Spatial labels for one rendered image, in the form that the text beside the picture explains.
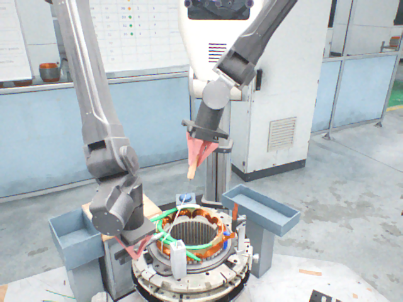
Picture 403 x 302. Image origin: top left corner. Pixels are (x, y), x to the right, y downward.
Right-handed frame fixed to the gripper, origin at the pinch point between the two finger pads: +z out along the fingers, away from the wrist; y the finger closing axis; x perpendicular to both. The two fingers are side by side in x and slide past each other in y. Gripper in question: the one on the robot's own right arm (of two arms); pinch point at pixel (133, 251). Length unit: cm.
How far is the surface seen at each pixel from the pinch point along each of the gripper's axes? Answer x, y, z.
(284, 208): 54, 6, 13
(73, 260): -6.3, -23.2, 18.4
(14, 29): 45, -225, -9
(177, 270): 6.6, 7.9, 4.4
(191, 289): 7.1, 12.3, 6.8
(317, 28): 262, -107, -12
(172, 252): 6.4, 6.3, -0.4
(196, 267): 11.7, 8.7, 6.3
